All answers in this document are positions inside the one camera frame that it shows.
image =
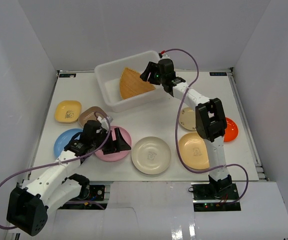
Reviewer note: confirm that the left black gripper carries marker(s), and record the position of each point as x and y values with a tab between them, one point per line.
111	143

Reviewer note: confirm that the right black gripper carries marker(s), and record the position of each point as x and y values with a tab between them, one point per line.
151	68

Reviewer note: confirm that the pink round plate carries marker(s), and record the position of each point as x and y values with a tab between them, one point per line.
116	156

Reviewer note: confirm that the woven bamboo fan tray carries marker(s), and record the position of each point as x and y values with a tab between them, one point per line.
132	85

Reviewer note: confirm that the tan round plate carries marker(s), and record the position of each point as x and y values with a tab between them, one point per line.
193	151

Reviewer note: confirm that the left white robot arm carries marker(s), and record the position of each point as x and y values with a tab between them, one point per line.
30	206

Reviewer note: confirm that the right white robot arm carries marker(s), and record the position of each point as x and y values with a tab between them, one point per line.
209	118

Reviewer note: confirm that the white plastic bin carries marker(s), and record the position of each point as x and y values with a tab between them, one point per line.
108	77

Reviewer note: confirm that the cream round plate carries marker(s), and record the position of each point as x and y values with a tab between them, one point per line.
151	155

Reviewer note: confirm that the brown square plate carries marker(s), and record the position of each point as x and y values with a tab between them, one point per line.
89	115

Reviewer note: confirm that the blue round plate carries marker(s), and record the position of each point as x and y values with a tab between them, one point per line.
63	140

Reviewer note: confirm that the yellow square plate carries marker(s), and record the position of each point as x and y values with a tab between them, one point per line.
68	111

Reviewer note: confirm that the small floral cream plate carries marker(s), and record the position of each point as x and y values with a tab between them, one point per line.
187	119

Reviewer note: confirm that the orange round plate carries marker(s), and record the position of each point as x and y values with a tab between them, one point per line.
231	132

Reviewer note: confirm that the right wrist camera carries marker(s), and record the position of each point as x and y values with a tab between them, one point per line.
163	55

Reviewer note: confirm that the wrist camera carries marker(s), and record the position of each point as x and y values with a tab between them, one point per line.
163	55
104	119

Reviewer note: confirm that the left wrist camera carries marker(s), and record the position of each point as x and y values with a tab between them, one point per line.
104	119

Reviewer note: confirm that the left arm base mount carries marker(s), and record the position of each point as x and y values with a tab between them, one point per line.
94	200

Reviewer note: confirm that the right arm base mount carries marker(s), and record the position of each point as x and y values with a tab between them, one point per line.
206	200

